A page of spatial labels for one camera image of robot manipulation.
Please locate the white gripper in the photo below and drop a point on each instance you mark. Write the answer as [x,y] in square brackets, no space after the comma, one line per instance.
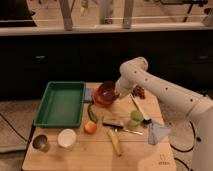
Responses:
[123,87]

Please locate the dark red bowl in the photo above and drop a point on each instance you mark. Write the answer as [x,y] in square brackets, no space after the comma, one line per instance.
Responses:
[107,86]

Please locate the orange bowl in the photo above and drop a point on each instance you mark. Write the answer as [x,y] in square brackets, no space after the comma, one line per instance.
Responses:
[97,99]

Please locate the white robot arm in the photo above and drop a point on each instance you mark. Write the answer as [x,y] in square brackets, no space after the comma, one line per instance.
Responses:
[194,106]

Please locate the green plastic tray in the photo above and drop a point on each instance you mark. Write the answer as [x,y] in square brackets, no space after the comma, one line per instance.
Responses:
[61,105]

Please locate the dark red grapes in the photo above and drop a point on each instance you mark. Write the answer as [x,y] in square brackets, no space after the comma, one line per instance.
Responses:
[138,92]

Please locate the blue sponge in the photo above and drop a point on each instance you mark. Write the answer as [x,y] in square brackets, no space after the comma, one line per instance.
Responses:
[88,95]

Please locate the green cucumber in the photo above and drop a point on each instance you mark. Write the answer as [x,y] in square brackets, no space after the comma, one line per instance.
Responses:
[91,114]

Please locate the yellow banana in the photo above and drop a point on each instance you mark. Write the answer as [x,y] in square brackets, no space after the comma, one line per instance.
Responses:
[115,141]

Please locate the blue cloth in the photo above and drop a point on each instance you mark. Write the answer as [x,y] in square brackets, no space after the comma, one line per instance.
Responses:
[157,132]

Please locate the orange fruit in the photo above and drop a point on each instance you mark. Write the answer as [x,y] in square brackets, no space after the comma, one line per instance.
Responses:
[90,127]

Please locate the white bowl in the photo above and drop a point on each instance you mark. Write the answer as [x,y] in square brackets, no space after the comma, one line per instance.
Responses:
[66,138]

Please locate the small metal cup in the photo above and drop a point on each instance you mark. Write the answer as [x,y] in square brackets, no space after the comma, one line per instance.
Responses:
[40,143]

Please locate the white handled tool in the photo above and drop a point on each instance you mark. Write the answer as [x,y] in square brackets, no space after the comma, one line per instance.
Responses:
[147,120]

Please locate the black handled knife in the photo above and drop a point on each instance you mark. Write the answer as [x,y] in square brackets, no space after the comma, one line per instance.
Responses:
[122,128]

